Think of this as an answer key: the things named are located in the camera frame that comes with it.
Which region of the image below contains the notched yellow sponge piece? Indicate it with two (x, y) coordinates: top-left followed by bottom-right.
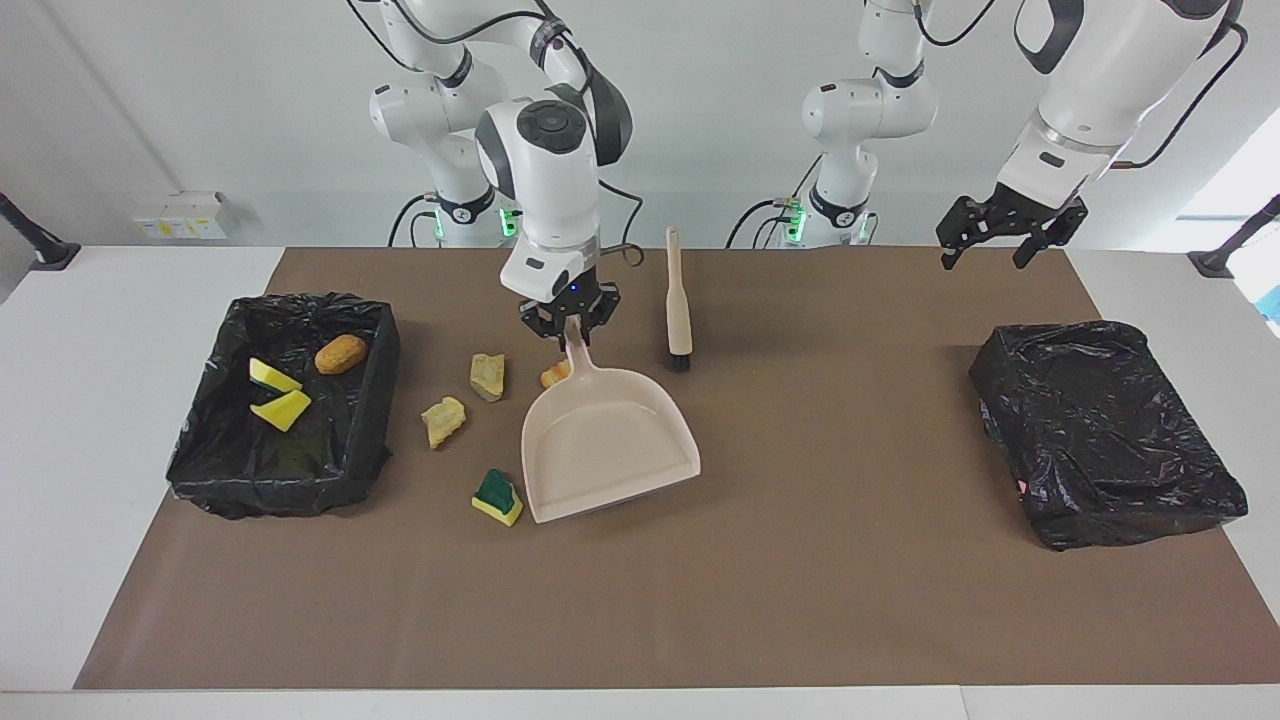
(249, 389), (313, 433)

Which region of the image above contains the green and yellow sponge piece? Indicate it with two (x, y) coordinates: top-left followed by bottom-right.
(471, 468), (524, 528)

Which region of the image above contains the box wrapped in black bag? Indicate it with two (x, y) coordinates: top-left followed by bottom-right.
(968, 320), (1250, 552)

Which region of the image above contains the black left base cable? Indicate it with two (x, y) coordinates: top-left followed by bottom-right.
(726, 150), (827, 250)

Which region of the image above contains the black clamp stand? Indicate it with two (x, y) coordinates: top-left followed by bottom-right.
(0, 190), (82, 272)
(1188, 193), (1280, 280)

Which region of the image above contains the curved yellow sponge piece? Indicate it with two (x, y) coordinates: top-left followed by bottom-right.
(248, 357), (304, 393)

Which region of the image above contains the white wall socket strip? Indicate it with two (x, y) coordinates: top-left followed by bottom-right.
(133, 192), (229, 241)

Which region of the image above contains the pale yellow bread chunk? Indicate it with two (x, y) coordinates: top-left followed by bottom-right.
(469, 352), (507, 404)
(420, 396), (468, 450)

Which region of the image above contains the black right base cable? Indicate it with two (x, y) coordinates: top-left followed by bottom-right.
(387, 193), (443, 249)

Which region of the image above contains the black base cable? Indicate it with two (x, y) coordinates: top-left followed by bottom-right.
(387, 193), (443, 249)
(726, 150), (827, 250)

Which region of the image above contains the brown bread roll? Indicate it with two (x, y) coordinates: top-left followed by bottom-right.
(314, 334), (369, 376)

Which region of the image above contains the beige plastic dustpan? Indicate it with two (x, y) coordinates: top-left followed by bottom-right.
(521, 315), (702, 525)

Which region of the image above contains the beige hand brush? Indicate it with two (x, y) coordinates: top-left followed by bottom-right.
(665, 226), (694, 373)

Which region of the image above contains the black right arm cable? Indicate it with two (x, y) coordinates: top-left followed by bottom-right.
(345, 0), (648, 269)

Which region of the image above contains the open bin with black bag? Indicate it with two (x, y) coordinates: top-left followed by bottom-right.
(165, 291), (402, 520)

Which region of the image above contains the brown paper table mat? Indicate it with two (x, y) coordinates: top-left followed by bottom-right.
(73, 247), (1280, 691)

